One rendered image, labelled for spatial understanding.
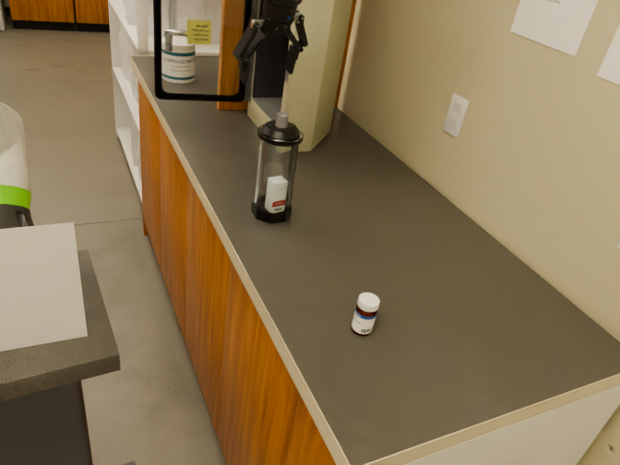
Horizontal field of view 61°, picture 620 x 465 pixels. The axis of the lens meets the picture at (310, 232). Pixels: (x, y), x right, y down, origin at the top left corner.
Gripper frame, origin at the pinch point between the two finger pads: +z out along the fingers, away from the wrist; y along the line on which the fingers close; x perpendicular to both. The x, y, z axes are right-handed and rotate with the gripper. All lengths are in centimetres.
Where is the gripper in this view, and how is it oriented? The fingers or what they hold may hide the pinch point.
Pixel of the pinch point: (267, 72)
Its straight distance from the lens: 137.8
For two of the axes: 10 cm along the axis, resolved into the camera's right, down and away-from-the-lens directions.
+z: -2.3, 5.8, 7.8
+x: 5.4, 7.4, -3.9
